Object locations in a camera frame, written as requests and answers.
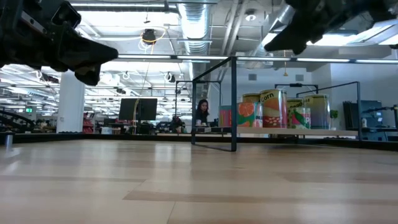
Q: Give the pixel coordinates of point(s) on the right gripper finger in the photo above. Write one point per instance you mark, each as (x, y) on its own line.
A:
(298, 49)
(295, 35)

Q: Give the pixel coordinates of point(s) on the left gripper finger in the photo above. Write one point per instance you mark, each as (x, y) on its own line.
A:
(87, 49)
(88, 73)

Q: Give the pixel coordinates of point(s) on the corn can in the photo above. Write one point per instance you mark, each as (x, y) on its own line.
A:
(273, 105)

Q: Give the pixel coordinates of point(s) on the large pale silver can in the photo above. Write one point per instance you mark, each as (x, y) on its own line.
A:
(318, 112)

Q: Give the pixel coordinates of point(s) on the tall can orange label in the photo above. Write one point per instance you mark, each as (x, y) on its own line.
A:
(251, 98)

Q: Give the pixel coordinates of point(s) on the can with pepper label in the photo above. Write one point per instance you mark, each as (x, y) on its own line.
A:
(298, 119)

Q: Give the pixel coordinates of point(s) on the short can teal red label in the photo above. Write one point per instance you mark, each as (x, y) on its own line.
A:
(225, 116)

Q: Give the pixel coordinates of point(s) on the background black robot arm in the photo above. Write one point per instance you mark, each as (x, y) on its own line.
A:
(379, 109)

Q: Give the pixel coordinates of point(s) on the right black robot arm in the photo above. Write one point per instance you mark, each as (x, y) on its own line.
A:
(382, 9)

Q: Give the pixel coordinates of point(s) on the horizontal light bar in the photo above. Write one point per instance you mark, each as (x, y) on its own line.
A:
(323, 60)

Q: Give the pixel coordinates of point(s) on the white column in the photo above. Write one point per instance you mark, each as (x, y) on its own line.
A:
(71, 105)

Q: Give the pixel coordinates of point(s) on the round ceiling sensor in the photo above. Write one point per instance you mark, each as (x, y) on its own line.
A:
(250, 17)

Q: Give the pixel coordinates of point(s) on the green exit sign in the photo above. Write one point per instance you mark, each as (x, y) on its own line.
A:
(28, 109)

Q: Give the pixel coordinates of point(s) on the black monitor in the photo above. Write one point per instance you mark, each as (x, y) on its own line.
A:
(146, 109)

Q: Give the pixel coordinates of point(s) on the potted green plant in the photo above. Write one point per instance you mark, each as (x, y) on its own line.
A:
(334, 114)

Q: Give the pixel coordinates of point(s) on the black ceiling spotlight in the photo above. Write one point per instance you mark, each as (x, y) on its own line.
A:
(170, 77)

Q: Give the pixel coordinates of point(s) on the dark equipment cabinet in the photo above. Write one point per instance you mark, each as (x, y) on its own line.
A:
(370, 109)

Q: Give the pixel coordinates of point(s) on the white bottle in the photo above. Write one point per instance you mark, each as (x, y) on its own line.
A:
(364, 123)

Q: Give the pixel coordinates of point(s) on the person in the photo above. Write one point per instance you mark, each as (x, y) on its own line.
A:
(202, 113)

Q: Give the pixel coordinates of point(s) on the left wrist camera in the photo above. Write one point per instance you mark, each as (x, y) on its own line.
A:
(66, 14)

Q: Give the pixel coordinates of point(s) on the black overhead camera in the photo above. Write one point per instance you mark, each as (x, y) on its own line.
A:
(149, 35)

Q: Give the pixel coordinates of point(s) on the silver ventilation duct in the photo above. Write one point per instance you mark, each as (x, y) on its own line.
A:
(194, 25)

